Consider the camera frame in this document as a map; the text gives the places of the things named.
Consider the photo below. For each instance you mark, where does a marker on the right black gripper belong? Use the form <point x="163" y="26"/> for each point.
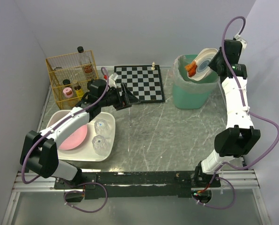
<point x="217" y="62"/>

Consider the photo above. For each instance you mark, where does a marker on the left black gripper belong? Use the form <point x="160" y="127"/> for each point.
<point x="123" y="99"/>

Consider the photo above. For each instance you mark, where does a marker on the beige blue ceramic plate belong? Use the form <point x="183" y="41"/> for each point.
<point x="202" y="60"/>

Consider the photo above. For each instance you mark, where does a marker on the clear plastic cup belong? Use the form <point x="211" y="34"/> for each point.
<point x="101" y="145"/>
<point x="102" y="127"/>

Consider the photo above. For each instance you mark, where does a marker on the brown sauce bottle yellow label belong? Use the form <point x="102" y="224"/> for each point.
<point x="78" y="89"/>

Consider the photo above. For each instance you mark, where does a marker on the clear bottle red label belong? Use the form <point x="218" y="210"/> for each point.
<point x="86" y="64"/>

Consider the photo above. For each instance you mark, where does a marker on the pink lid seasoning jar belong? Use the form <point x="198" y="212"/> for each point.
<point x="68" y="93"/>

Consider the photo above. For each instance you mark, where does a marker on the black cap pepper shaker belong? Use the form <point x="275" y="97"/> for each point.
<point x="66" y="83"/>

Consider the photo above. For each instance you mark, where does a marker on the pink plate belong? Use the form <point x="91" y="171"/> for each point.
<point x="75" y="139"/>

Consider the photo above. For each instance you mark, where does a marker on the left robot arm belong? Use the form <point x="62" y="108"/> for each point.
<point x="40" y="149"/>

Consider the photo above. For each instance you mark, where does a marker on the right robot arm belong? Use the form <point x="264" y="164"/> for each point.
<point x="240" y="136"/>

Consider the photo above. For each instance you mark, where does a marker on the black white chessboard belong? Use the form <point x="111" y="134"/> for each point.
<point x="143" y="82"/>

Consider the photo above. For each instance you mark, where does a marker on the orange nugget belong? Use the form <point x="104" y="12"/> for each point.
<point x="191" y="68"/>

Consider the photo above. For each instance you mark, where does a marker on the clear bin liner bag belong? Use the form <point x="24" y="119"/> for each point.
<point x="179" y="75"/>

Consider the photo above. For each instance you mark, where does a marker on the green trash bin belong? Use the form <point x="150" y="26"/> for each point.
<point x="185" y="100"/>

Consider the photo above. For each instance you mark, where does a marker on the white chess piece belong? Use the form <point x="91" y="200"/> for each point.
<point x="153" y="66"/>

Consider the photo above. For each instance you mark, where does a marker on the white plastic tub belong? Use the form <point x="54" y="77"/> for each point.
<point x="85" y="151"/>

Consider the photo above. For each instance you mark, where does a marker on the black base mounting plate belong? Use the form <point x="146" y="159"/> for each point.
<point x="138" y="184"/>

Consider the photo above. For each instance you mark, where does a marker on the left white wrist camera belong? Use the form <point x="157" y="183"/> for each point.
<point x="112" y="80"/>

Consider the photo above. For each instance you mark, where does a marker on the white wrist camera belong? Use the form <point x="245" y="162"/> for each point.
<point x="238" y="38"/>
<point x="112" y="80"/>

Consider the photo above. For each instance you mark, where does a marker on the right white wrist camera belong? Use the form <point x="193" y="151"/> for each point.
<point x="238" y="38"/>

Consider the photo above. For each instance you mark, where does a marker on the yellow wire rack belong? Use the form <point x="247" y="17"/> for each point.
<point x="67" y="67"/>

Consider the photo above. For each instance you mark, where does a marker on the aluminium rail frame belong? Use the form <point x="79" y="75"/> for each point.
<point x="237" y="202"/>

